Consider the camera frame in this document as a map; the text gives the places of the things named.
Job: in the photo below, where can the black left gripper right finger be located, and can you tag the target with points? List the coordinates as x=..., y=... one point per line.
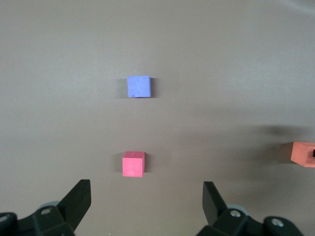
x=212, y=206

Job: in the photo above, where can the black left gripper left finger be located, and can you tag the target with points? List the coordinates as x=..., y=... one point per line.
x=71, y=206

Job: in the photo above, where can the orange foam block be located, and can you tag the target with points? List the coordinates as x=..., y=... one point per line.
x=301, y=155

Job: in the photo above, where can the red foam block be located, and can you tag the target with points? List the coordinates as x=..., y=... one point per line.
x=133, y=167

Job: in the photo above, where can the purple foam block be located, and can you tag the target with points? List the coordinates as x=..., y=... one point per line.
x=139, y=86

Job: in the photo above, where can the brown table mat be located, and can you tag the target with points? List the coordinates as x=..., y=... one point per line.
x=61, y=61

